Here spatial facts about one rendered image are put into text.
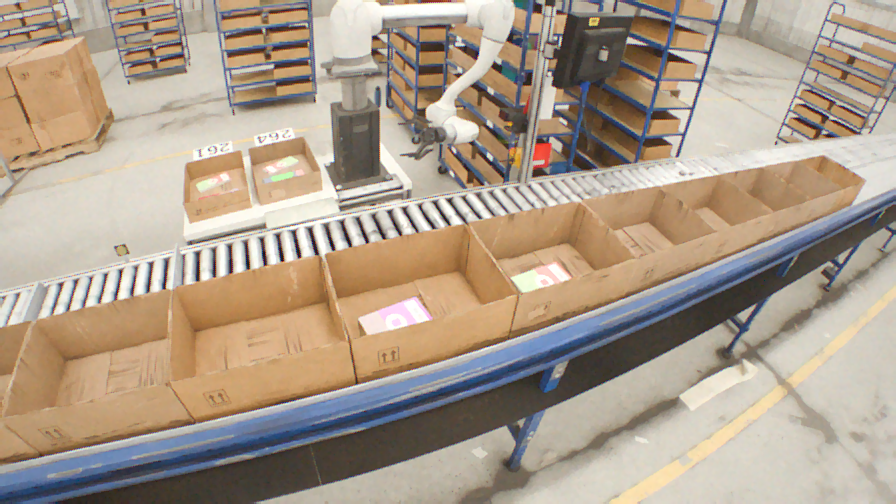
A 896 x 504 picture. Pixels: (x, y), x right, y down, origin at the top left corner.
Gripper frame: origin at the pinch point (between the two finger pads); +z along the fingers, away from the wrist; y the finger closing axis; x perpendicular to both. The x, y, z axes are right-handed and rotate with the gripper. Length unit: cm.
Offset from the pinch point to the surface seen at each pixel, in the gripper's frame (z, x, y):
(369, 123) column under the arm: 13.2, -4.1, 8.2
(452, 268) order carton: 29, 65, -31
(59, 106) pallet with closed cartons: 171, -364, 54
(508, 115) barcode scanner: -32.1, 30.5, 9.0
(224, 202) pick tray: 73, -26, -16
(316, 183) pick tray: 33.8, -16.9, -15.0
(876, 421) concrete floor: -168, 209, -146
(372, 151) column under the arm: 10.2, -8.2, -4.3
